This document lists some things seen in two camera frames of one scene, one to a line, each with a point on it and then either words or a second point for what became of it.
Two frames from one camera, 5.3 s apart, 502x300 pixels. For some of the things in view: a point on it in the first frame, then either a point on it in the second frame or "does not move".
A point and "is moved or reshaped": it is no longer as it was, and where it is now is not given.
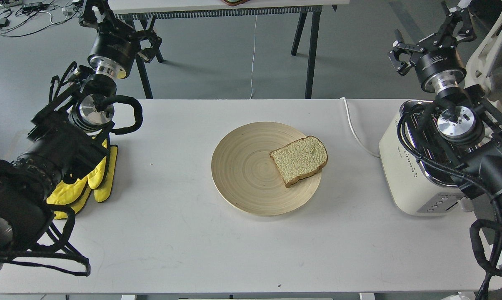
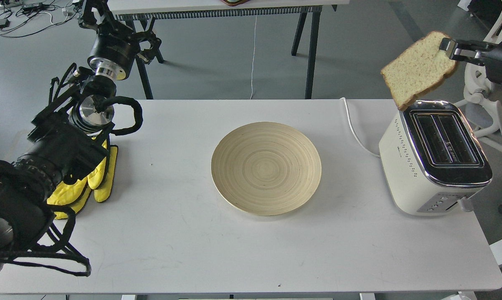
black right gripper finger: x=400 y=55 → x=446 y=44
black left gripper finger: x=90 y=18 does not move
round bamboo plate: x=246 y=178 does not move
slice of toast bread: x=300 y=159 is moved or reshaped
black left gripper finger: x=147 y=54 does not move
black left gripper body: x=116 y=46 does not move
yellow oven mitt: x=77 y=193 does not move
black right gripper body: x=438 y=63 → x=500 y=62
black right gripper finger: x=467 y=33 → x=467 y=56
